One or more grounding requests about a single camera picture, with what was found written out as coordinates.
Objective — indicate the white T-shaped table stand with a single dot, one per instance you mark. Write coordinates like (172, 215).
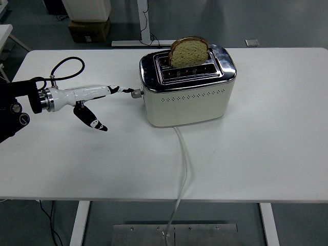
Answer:
(143, 25)

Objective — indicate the grey toaster lever knob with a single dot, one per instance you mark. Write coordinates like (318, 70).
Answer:
(136, 93)

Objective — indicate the grey metal plate with screws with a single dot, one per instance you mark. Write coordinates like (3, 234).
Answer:
(200, 235)

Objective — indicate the black box on floor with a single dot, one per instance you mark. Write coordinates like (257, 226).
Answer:
(55, 6)

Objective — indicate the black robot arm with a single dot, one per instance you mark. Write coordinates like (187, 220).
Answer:
(15, 89)

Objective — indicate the white table leg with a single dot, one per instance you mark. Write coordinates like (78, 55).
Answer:
(269, 225)
(79, 223)

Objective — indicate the cream chrome two-slot toaster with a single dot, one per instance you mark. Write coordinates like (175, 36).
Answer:
(189, 107)

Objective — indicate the brown cardboard box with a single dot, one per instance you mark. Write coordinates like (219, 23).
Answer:
(88, 32)

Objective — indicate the brown bread slice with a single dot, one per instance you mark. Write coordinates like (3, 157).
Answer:
(188, 55)

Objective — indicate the white side table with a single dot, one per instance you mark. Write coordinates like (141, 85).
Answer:
(4, 34)

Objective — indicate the grey square floor plate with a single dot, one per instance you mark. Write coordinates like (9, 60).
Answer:
(252, 42)

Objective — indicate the white box-shaped appliance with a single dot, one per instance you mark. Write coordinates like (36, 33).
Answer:
(87, 9)

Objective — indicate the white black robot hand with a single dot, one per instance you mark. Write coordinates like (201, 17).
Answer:
(84, 92)

